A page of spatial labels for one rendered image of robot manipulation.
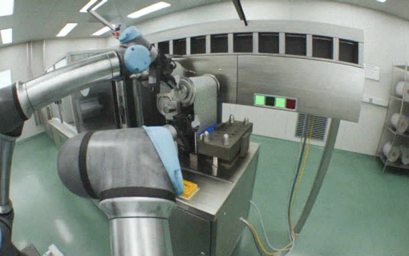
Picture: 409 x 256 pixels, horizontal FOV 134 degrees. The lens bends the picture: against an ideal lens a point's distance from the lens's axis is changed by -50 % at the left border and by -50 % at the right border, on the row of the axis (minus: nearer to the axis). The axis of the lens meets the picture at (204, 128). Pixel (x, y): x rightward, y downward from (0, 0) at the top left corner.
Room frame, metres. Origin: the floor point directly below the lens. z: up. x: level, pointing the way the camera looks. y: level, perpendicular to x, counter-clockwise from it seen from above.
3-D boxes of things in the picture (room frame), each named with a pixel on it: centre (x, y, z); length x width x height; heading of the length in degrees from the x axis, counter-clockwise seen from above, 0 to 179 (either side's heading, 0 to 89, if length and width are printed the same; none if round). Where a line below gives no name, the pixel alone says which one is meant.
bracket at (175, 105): (0.81, 0.15, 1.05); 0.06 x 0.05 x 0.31; 150
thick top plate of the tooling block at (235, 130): (0.88, -0.14, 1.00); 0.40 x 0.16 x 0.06; 150
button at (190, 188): (0.54, 0.08, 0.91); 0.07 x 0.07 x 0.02; 60
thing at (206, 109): (0.90, -0.01, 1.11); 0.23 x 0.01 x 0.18; 150
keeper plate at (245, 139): (0.84, -0.22, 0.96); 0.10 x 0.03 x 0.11; 150
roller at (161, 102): (0.99, 0.14, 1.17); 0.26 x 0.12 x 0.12; 150
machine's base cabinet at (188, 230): (1.34, 0.89, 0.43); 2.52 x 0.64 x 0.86; 60
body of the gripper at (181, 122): (0.70, 0.11, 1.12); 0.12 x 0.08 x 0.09; 150
